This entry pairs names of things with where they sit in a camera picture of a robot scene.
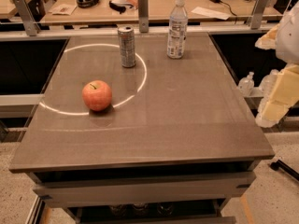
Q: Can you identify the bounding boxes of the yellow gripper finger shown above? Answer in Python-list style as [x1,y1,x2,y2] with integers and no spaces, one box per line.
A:
[255,24,279,50]
[255,63,299,128]

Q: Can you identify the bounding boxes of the silver redbull can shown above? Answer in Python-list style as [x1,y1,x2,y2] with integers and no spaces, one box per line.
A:
[118,25,135,68]

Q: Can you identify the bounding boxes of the red apple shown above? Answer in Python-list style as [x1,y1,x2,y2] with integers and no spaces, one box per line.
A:
[82,80,112,111]

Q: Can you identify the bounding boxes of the black chair base leg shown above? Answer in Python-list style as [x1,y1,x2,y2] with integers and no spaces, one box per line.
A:
[270,160,299,181]

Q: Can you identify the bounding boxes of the white paper sheet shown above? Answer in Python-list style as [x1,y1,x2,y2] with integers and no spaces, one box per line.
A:
[192,7,230,21]

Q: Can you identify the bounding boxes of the clear plastic water bottle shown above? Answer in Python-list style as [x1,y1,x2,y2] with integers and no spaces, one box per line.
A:
[167,0,188,59]

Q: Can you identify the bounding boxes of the grey drawer front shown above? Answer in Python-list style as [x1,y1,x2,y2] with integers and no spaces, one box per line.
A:
[34,172,256,208]

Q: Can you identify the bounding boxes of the black sunglasses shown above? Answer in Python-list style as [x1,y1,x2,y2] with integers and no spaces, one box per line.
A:
[109,1,134,14]

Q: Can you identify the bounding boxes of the small paper card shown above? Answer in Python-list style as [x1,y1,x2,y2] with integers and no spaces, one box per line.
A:
[51,4,77,16]

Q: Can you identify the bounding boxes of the right metal bracket post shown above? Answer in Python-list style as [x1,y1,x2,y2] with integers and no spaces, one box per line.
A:
[249,0,268,30]

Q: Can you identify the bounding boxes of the metal bracket post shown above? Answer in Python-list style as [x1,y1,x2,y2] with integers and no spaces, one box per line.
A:
[138,0,149,33]
[249,0,268,30]
[12,0,40,36]

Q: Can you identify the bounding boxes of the middle metal bracket post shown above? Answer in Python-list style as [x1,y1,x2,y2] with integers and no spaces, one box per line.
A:
[138,0,149,33]

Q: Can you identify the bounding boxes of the left metal bracket post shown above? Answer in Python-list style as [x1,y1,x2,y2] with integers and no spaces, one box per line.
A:
[12,0,40,36]

